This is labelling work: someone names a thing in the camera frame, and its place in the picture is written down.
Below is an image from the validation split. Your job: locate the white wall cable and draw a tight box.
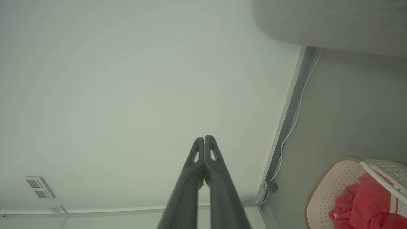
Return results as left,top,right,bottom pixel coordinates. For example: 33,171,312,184
262,48,323,204

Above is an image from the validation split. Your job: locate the grey fabric sofa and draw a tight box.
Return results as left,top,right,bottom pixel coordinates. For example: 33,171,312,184
251,0,407,58

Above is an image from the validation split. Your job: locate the red white cloth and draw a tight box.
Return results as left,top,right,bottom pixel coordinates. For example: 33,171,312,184
353,173,407,229

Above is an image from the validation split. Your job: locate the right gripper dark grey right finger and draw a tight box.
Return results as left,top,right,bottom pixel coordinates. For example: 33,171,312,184
204,135,252,229

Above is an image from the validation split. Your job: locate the white double wall outlet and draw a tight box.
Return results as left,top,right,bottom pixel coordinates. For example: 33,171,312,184
25,176,55,200

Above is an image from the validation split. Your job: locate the cream perforated laundry basket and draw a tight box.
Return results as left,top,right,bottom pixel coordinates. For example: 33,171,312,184
304,156,407,229

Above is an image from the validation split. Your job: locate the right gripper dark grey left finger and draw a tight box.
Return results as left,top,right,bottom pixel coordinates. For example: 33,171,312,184
157,137,205,229

